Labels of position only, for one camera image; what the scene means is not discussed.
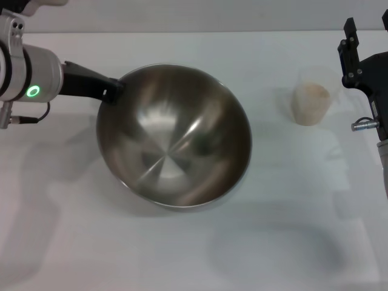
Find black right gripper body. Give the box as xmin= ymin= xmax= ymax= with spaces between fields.
xmin=342 ymin=51 xmax=388 ymax=142

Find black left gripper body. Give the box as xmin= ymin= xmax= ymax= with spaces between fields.
xmin=57 ymin=60 xmax=110 ymax=101

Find clear plastic measuring cup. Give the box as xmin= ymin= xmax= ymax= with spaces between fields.
xmin=290 ymin=65 xmax=340 ymax=125

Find white rice grains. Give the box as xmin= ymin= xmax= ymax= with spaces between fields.
xmin=292 ymin=82 xmax=330 ymax=125

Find stainless steel mixing bowl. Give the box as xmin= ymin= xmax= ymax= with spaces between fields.
xmin=96 ymin=62 xmax=253 ymax=212

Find silver right wrist connector plug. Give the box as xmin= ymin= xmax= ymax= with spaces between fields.
xmin=351 ymin=119 xmax=380 ymax=132

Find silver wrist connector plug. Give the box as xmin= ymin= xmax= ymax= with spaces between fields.
xmin=351 ymin=119 xmax=380 ymax=132
xmin=0 ymin=101 xmax=15 ymax=130

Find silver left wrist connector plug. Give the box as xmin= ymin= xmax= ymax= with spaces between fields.
xmin=0 ymin=101 xmax=15 ymax=130

